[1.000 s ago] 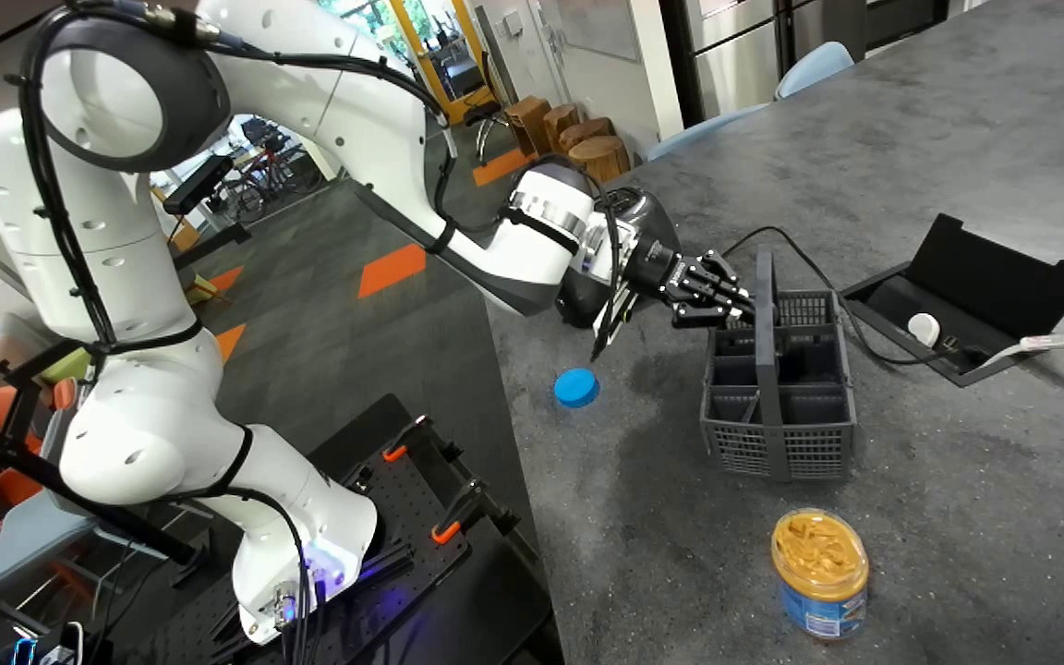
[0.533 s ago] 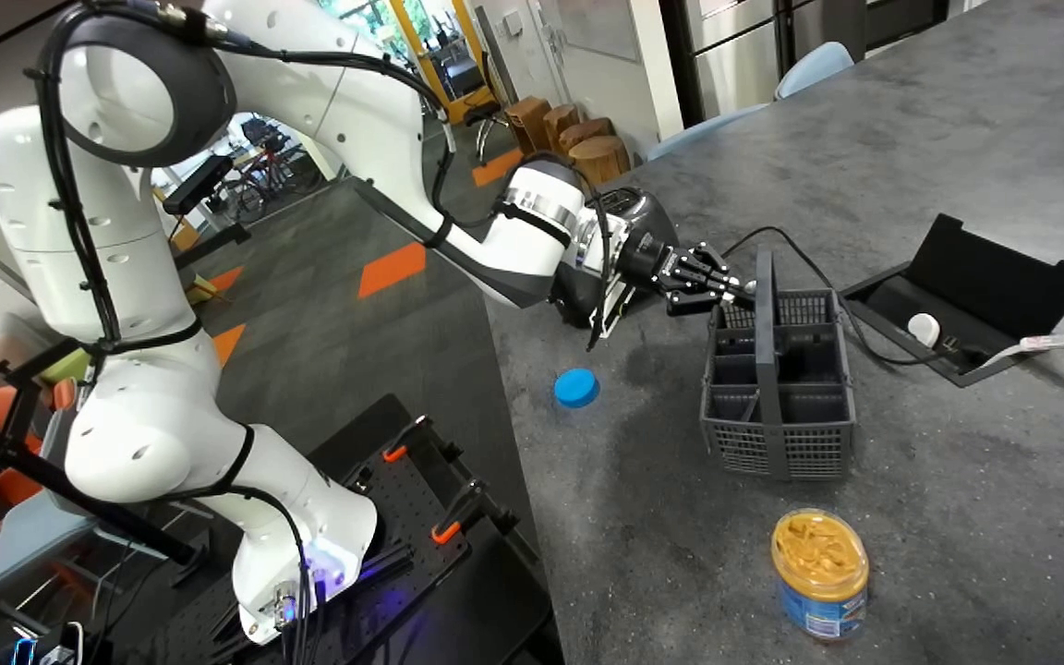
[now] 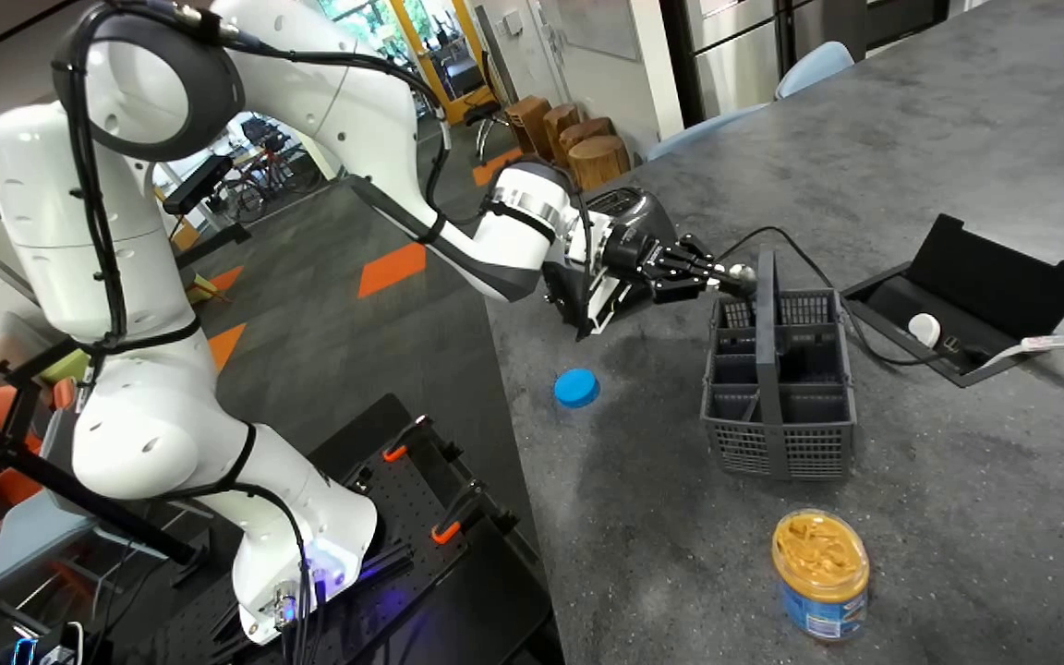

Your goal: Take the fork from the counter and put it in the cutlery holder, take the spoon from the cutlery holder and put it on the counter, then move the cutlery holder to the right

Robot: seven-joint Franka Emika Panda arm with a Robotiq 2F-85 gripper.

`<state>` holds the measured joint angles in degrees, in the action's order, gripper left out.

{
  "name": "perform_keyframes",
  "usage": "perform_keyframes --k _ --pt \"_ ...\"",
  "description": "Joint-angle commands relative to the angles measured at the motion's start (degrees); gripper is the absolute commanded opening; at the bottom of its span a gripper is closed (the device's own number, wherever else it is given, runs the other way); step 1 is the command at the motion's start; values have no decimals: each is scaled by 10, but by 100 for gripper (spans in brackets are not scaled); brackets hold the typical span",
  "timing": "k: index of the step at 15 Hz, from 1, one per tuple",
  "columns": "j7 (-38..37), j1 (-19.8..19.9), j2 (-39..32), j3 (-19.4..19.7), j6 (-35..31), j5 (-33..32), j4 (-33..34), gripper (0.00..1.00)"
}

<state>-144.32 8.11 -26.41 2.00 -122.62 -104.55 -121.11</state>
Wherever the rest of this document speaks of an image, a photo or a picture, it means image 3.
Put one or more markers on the black toaster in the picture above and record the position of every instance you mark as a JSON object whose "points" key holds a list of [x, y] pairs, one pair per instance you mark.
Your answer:
{"points": [[566, 311]]}

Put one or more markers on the blue plastic jar lid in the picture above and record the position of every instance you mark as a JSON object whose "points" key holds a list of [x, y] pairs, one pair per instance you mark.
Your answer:
{"points": [[578, 391]]}

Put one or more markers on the stainless steel fridge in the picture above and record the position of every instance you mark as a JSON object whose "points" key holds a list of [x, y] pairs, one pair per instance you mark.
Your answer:
{"points": [[741, 49]]}

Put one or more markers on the black robot cart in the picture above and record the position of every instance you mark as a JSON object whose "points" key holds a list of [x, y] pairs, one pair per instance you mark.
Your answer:
{"points": [[483, 605]]}

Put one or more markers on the white round power plug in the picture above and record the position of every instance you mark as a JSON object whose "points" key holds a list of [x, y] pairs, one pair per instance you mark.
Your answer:
{"points": [[925, 332]]}

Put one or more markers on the round wooden stool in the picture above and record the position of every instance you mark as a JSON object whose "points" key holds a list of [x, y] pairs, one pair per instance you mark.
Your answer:
{"points": [[585, 135], [531, 119], [599, 164]]}

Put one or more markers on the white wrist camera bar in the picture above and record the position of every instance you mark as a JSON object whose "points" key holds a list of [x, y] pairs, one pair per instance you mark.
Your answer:
{"points": [[592, 263]]}

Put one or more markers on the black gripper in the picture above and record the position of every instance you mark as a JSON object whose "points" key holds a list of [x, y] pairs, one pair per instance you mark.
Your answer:
{"points": [[650, 273]]}

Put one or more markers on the black counter outlet box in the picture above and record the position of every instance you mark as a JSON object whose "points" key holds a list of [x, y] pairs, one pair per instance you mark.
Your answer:
{"points": [[987, 279]]}

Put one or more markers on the orange-lidded blue can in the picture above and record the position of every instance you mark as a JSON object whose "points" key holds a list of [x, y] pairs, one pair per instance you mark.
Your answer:
{"points": [[822, 573]]}

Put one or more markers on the black orange bar clamp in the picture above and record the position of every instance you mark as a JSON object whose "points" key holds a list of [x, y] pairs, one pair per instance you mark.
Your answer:
{"points": [[395, 453], [444, 534]]}

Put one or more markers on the light blue chair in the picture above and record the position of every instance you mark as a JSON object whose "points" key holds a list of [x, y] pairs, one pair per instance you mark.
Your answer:
{"points": [[705, 131], [815, 67]]}

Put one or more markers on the grey plastic cutlery holder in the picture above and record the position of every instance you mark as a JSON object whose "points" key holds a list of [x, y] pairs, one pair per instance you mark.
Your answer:
{"points": [[776, 458]]}

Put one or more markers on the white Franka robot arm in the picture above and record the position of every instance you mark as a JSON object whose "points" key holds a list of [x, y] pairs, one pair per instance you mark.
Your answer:
{"points": [[148, 430]]}

